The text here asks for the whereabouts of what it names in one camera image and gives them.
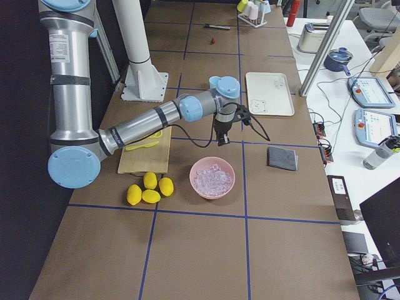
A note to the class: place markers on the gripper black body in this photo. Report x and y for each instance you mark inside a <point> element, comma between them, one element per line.
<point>221,128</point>

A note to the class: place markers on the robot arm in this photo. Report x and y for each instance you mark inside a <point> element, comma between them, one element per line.
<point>77,150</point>

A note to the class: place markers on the light blue plastic cup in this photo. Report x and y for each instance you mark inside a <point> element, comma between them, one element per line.
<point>213,82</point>

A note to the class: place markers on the yellow-green cup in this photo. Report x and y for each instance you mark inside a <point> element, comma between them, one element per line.
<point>241,5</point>

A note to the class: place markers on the pink cup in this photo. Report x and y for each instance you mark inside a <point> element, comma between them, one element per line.
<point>251,11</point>

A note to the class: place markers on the blue cup on rack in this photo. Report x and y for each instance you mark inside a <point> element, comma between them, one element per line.
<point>264,7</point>

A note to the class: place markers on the pink bowl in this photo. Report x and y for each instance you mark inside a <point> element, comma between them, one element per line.
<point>208,162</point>

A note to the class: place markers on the grey folded cloth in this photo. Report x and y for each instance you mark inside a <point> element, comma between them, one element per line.
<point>281,158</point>

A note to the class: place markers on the white bear serving tray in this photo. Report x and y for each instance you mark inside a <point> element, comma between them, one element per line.
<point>268,94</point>

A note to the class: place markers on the lemon slices stack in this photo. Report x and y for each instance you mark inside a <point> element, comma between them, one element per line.
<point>156,134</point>

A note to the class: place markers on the yellow plastic knife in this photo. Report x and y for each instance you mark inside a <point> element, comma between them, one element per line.
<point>145,146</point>

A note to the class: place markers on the yellow lemon right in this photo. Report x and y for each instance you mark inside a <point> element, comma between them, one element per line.
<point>166,186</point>

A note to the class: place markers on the yellow lemon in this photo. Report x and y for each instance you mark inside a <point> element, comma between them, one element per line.
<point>151,196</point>
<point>150,180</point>
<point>134,194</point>
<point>166,186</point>

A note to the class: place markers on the bamboo cutting board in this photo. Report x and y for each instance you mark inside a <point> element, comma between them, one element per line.
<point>154,159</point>

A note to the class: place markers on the yellow lemon top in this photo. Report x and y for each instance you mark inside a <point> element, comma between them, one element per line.
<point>150,180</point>

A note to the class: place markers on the yellow lemon bottom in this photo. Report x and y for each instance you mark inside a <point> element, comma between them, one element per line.
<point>151,196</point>

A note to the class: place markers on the yellow lemon left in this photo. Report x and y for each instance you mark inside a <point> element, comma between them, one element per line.
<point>134,194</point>

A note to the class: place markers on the cream toaster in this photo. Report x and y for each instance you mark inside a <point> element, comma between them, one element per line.
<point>312,36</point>

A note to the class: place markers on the black box with label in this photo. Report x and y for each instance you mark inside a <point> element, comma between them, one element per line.
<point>340,197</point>

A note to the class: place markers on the blue saucepan with lid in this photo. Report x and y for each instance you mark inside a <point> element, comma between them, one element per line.
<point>337,60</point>

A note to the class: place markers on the red thermos bottle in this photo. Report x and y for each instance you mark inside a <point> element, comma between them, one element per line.
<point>294,8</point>

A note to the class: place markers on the clear water bottle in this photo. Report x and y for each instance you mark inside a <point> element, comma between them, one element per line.
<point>384,151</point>

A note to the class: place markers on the teach pendant near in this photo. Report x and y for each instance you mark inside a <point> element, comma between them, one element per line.
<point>372,127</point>

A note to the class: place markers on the teach pendant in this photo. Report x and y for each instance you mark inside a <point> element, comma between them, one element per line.
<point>369,92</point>
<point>372,127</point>

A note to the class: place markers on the teach pendant far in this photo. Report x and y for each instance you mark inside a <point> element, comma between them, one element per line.
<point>369,92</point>

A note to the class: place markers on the black monitor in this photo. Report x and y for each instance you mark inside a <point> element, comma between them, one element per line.
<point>381,215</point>

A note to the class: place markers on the grey office chair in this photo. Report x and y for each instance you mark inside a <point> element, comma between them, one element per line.
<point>381,22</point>

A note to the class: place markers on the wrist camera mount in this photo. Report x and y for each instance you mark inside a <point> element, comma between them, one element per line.
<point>242,114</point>

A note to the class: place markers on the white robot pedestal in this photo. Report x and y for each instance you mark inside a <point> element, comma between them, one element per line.
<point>143,81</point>

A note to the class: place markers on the aluminium frame post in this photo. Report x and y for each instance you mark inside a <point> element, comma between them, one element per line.
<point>326,45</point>

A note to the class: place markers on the white wire cup rack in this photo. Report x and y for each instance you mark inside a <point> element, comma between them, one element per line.
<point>260,21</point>

